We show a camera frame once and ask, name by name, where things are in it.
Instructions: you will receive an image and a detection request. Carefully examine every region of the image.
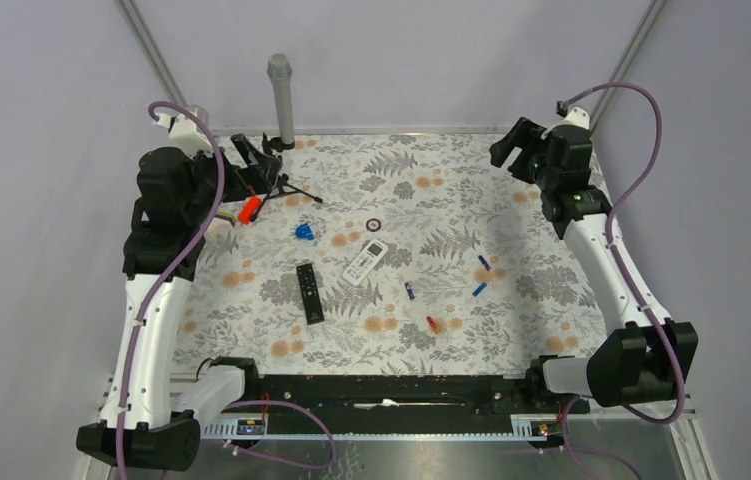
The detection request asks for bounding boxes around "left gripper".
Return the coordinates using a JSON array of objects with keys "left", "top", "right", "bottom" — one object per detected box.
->
[{"left": 184, "top": 133, "right": 282, "bottom": 223}]

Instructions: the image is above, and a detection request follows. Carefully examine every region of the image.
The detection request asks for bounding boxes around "black remote control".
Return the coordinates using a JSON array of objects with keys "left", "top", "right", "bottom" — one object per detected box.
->
[{"left": 296, "top": 263, "right": 325, "bottom": 325}]

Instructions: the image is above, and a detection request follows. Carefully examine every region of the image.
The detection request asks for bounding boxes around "orange red battery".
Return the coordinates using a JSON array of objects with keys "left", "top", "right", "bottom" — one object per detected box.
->
[{"left": 426, "top": 316, "right": 441, "bottom": 334}]

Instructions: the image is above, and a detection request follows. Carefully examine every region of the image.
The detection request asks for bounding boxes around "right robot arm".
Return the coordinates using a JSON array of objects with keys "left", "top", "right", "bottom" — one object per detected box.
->
[{"left": 489, "top": 111, "right": 698, "bottom": 412}]

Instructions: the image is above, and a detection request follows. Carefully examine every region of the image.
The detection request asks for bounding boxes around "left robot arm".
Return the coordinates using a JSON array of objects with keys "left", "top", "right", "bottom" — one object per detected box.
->
[{"left": 76, "top": 146, "right": 262, "bottom": 472}]

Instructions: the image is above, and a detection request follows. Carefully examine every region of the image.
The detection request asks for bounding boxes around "white AC remote control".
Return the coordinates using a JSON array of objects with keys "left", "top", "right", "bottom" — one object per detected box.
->
[{"left": 341, "top": 240, "right": 389, "bottom": 286}]

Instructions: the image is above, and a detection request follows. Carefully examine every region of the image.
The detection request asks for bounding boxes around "orange red cylinder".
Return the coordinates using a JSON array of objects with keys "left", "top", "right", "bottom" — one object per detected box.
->
[{"left": 237, "top": 196, "right": 263, "bottom": 225}]

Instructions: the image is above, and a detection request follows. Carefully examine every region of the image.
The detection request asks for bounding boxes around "blue plastic clip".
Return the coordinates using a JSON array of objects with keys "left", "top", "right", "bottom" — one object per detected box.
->
[{"left": 295, "top": 223, "right": 315, "bottom": 241}]

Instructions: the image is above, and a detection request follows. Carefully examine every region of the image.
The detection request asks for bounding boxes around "grey microphone on stand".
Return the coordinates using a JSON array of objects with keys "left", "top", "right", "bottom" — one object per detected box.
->
[{"left": 267, "top": 53, "right": 295, "bottom": 151}]

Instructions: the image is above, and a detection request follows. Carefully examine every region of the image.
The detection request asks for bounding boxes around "poker chip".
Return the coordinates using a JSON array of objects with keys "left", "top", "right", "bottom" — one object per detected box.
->
[{"left": 366, "top": 218, "right": 382, "bottom": 232}]

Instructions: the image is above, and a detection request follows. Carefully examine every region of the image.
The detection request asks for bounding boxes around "light blue battery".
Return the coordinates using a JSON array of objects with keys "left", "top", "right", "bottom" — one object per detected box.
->
[{"left": 472, "top": 282, "right": 488, "bottom": 297}]

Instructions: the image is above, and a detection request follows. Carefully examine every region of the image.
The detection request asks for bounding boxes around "floral table mat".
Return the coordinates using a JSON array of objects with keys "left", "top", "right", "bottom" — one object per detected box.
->
[{"left": 173, "top": 134, "right": 606, "bottom": 375}]

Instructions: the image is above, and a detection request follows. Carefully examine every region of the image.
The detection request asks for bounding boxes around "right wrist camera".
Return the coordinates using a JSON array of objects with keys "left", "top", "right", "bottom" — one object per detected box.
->
[{"left": 549, "top": 100, "right": 591, "bottom": 130}]

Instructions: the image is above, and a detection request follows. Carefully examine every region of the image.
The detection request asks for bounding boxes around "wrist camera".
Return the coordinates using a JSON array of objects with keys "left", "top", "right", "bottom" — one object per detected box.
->
[
  {"left": 154, "top": 112, "right": 213, "bottom": 158},
  {"left": 549, "top": 100, "right": 591, "bottom": 130}
]

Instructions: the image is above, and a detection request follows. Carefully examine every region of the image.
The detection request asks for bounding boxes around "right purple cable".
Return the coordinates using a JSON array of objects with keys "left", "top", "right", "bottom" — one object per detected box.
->
[{"left": 559, "top": 82, "right": 688, "bottom": 425}]

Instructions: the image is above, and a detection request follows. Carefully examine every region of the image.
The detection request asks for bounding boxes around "purple cable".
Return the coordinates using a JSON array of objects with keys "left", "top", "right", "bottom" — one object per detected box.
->
[
  {"left": 559, "top": 82, "right": 688, "bottom": 425},
  {"left": 113, "top": 100, "right": 227, "bottom": 480}
]

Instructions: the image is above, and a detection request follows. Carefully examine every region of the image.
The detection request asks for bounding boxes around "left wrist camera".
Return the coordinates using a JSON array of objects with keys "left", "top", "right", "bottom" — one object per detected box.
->
[{"left": 154, "top": 112, "right": 213, "bottom": 158}]

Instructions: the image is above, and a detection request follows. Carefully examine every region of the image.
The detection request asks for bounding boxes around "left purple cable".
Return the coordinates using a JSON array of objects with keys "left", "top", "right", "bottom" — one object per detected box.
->
[{"left": 113, "top": 100, "right": 227, "bottom": 480}]

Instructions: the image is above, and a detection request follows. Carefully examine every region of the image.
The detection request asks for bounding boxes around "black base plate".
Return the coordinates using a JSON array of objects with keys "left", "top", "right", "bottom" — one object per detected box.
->
[{"left": 198, "top": 374, "right": 592, "bottom": 437}]

